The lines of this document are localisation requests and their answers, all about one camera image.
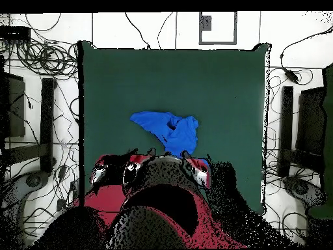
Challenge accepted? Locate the blue shirt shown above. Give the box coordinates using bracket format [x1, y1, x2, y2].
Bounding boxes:
[129, 111, 200, 158]

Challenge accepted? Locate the dark green table cloth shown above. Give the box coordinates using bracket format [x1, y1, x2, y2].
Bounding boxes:
[77, 40, 272, 216]

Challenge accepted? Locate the black power strip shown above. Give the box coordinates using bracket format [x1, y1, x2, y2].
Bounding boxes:
[70, 179, 81, 201]

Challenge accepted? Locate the long black stand bar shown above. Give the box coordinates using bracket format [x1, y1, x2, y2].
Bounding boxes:
[277, 85, 294, 178]
[39, 77, 57, 174]

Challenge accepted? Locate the grey stand foot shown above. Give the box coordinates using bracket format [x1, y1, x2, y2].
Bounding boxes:
[0, 170, 51, 249]
[282, 175, 328, 209]

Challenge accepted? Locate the black cabinet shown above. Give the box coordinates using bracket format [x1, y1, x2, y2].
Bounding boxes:
[295, 87, 326, 157]
[0, 71, 27, 139]

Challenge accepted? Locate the black power adapter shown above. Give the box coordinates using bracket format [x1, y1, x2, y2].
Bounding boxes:
[284, 68, 300, 84]

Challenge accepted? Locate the black electronics box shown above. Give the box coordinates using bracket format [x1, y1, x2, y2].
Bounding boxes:
[0, 25, 32, 42]

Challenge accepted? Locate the black cable with plug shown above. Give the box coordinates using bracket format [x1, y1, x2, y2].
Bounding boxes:
[124, 11, 152, 50]

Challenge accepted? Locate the thin black cable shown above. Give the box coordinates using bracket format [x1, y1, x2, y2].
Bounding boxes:
[156, 11, 174, 49]

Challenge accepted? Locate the grey square floor frame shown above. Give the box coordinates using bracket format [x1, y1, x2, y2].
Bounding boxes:
[198, 11, 238, 46]

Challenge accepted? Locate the black adapter cable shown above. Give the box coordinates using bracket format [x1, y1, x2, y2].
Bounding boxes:
[279, 25, 333, 71]

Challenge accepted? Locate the coiled black cable bundle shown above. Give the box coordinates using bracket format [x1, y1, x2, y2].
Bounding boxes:
[16, 38, 79, 80]

